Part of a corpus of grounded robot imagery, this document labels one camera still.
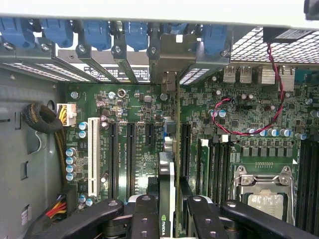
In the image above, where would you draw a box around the green Dell motherboard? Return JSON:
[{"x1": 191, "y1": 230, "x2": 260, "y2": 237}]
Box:
[{"x1": 63, "y1": 66, "x2": 319, "y2": 236}]

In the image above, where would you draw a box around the black sleeved power cable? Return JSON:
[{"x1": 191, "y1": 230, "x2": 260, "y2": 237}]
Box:
[{"x1": 21, "y1": 103, "x2": 68, "y2": 186}]

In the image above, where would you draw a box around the long black expansion slot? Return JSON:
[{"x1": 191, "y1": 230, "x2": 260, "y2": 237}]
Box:
[
  {"x1": 125, "y1": 121, "x2": 137, "y2": 199},
  {"x1": 180, "y1": 123, "x2": 192, "y2": 178},
  {"x1": 108, "y1": 121, "x2": 120, "y2": 200}
]

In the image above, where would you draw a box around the silver finned rear port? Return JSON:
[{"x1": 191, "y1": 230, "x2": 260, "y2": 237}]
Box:
[{"x1": 260, "y1": 67, "x2": 278, "y2": 86}]

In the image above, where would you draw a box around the silver CPU chip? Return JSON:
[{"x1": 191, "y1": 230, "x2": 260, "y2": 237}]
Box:
[{"x1": 248, "y1": 193, "x2": 285, "y2": 218}]

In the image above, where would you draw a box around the black plastic case latch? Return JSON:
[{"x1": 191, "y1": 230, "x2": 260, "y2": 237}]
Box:
[{"x1": 303, "y1": 0, "x2": 319, "y2": 21}]

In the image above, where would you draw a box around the white power connector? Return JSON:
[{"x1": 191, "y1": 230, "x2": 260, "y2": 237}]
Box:
[{"x1": 56, "y1": 104, "x2": 77, "y2": 127}]

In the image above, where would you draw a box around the blue expansion slot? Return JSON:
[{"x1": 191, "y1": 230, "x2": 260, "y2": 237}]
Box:
[{"x1": 162, "y1": 121, "x2": 168, "y2": 151}]

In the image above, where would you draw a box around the white expansion slot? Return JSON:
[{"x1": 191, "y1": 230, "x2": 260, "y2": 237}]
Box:
[{"x1": 87, "y1": 117, "x2": 101, "y2": 197}]

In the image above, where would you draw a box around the black and grey PC case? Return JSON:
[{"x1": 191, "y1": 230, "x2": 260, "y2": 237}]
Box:
[{"x1": 0, "y1": 0, "x2": 319, "y2": 239}]

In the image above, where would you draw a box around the multicoloured power wire bundle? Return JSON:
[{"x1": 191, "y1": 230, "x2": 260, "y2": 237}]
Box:
[{"x1": 45, "y1": 194, "x2": 68, "y2": 220}]

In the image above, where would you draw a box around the short black expansion slot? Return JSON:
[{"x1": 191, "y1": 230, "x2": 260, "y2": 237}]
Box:
[{"x1": 145, "y1": 122, "x2": 155, "y2": 147}]

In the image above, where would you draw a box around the silver ethernet port block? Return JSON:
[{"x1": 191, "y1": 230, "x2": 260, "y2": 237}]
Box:
[{"x1": 278, "y1": 66, "x2": 296, "y2": 92}]

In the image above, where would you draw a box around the metal CPU socket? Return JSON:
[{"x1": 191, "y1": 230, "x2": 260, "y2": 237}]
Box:
[{"x1": 233, "y1": 165, "x2": 297, "y2": 225}]

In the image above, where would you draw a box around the silver USB port block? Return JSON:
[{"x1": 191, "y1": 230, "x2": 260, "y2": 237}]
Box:
[
  {"x1": 223, "y1": 66, "x2": 236, "y2": 84},
  {"x1": 239, "y1": 66, "x2": 253, "y2": 84}
]

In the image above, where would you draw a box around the black chassis sensor box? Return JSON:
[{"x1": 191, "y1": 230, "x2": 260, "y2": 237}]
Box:
[{"x1": 262, "y1": 27, "x2": 310, "y2": 43}]

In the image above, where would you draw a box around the red and black twisted wire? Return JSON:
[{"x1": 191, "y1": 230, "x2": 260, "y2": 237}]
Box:
[{"x1": 212, "y1": 42, "x2": 286, "y2": 137}]

